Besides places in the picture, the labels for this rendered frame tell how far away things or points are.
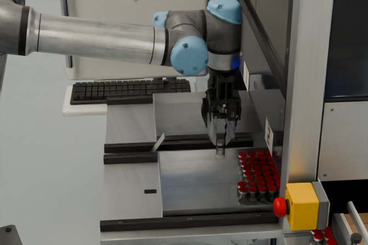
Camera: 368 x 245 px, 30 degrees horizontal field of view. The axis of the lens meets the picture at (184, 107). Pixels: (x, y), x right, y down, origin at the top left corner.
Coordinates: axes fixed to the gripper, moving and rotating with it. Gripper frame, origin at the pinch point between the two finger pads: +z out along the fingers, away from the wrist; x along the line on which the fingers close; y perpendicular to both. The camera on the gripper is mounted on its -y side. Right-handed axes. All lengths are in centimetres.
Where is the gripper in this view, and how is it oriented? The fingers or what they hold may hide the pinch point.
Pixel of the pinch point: (220, 138)
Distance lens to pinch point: 166.6
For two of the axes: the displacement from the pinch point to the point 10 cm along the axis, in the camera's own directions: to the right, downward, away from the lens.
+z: 0.0, 8.9, 4.6
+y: 0.8, 4.5, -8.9
